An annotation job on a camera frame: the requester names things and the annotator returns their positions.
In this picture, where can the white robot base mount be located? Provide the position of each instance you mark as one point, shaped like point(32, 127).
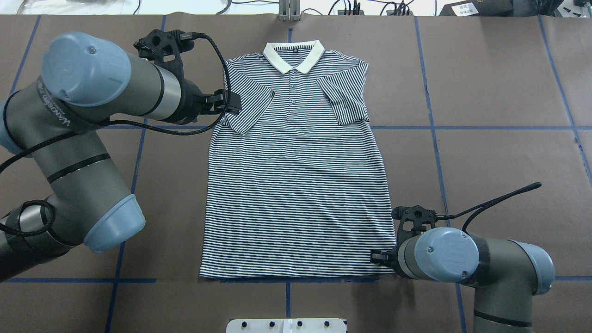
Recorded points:
point(288, 325)

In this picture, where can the navy white striped polo shirt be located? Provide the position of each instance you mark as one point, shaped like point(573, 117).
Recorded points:
point(297, 186)

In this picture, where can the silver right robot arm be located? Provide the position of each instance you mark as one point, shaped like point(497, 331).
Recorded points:
point(505, 274)

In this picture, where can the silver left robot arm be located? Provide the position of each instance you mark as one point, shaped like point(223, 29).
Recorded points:
point(85, 81)

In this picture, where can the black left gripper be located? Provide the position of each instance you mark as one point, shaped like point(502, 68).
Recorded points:
point(188, 101)

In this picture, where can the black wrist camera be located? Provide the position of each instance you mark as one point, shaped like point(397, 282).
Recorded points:
point(164, 48)
point(412, 221)

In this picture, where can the black box with label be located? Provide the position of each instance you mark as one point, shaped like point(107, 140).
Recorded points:
point(478, 8)

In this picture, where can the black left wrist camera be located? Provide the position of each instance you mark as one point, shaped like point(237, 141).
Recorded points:
point(164, 48)

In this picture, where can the aluminium camera post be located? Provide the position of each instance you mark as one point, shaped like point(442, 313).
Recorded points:
point(289, 10)

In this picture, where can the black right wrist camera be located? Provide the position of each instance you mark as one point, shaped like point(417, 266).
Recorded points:
point(412, 221)

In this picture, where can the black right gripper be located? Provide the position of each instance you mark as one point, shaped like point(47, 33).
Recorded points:
point(394, 255)

